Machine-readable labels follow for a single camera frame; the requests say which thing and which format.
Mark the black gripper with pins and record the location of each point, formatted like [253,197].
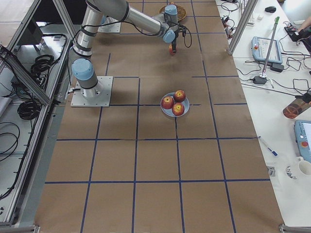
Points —
[175,39]

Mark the red yellow apple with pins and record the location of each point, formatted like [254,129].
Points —
[172,50]

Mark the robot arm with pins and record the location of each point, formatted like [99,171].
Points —
[168,15]
[106,16]

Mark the red apple on plate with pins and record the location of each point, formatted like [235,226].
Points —
[167,102]
[179,96]
[178,109]

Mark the light blue plate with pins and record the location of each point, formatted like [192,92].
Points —
[168,112]

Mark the teach pendant tablet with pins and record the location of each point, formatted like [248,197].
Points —
[260,46]

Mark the black computer mouse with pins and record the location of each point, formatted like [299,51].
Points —
[270,9]

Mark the blue white pen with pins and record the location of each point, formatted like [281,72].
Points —
[272,151]

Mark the white mug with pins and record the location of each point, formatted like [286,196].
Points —
[303,168]

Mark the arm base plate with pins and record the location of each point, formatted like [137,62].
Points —
[99,96]
[113,28]

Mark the aluminium frame post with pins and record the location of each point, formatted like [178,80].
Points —
[248,10]

